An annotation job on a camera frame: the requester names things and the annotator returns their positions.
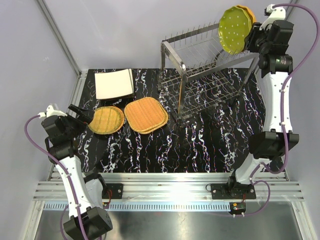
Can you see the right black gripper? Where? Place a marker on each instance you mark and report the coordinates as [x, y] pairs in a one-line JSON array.
[[254, 33]]

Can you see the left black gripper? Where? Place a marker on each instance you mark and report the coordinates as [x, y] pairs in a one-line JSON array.
[[87, 115]]

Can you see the orange scalloped plate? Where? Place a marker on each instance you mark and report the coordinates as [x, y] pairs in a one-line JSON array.
[[251, 15]]

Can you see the round woven bamboo tray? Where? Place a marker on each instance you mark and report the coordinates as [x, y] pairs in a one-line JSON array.
[[121, 116]]

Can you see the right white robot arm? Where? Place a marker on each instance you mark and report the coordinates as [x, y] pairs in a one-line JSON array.
[[270, 41]]

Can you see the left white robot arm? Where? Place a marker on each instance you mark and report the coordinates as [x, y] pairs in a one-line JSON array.
[[88, 220]]

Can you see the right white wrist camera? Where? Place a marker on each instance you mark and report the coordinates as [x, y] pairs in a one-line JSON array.
[[274, 14]]

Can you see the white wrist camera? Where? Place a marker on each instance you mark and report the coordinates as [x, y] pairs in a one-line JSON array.
[[274, 14], [51, 110]]

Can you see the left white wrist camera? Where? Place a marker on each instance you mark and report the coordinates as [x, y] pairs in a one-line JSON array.
[[51, 110]]

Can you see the steel wire dish rack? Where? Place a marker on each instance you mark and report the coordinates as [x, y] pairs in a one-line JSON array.
[[197, 74]]

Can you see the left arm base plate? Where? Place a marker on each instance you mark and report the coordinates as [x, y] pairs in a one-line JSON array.
[[113, 190]]

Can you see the aluminium mounting rail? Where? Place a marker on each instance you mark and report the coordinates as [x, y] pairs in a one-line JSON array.
[[194, 187]]

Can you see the slotted cable duct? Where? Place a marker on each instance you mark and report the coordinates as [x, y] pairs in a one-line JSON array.
[[136, 206]]

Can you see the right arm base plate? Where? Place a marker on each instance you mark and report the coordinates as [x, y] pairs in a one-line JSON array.
[[222, 191]]

